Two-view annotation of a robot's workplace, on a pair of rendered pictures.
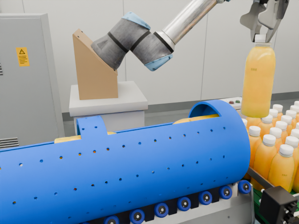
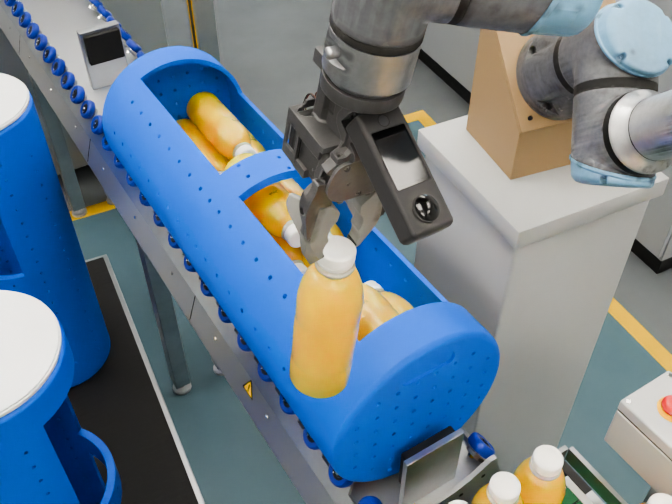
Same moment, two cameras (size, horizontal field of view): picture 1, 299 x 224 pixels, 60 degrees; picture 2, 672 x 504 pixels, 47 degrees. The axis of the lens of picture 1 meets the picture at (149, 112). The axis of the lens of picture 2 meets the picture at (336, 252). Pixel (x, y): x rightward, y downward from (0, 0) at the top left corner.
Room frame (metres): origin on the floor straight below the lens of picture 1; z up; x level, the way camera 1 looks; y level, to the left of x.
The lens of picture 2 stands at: (0.54, -0.82, 1.98)
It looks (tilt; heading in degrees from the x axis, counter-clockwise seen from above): 44 degrees down; 78
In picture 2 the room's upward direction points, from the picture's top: straight up
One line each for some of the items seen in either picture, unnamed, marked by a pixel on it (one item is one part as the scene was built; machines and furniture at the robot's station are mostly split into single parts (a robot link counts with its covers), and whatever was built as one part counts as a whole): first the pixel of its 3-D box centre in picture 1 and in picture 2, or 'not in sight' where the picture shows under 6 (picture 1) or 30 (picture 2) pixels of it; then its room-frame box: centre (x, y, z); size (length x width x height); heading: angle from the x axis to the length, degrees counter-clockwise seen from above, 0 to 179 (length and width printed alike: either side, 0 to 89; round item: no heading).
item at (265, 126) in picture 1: (263, 139); not in sight; (0.96, -0.48, 0.99); 0.07 x 0.07 x 0.19
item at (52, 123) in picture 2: not in sight; (60, 148); (0.03, 1.61, 0.31); 0.06 x 0.06 x 0.63; 20
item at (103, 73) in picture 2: not in sight; (105, 56); (0.34, 0.97, 1.00); 0.10 x 0.04 x 0.15; 20
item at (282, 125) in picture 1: (281, 125); not in sight; (0.89, -0.50, 1.09); 0.04 x 0.04 x 0.02
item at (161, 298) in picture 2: not in sight; (167, 322); (0.37, 0.68, 0.31); 0.06 x 0.06 x 0.63; 20
